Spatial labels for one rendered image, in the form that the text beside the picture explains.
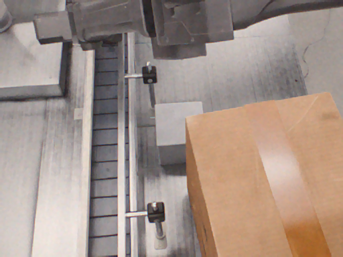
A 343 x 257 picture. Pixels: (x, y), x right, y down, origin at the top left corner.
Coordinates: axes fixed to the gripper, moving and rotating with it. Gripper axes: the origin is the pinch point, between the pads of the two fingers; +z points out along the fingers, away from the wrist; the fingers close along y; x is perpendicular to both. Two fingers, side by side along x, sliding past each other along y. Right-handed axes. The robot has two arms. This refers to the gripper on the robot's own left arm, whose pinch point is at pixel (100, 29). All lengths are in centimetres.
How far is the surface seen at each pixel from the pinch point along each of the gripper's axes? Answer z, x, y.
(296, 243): -51, 33, -28
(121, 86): -13.1, 12.4, -4.4
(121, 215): -30.3, 33.5, -3.9
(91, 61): -2.2, 7.0, 2.4
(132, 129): -10.0, 21.8, -5.9
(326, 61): 108, 11, -97
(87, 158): -17.7, 25.9, 2.8
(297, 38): 118, -1, -86
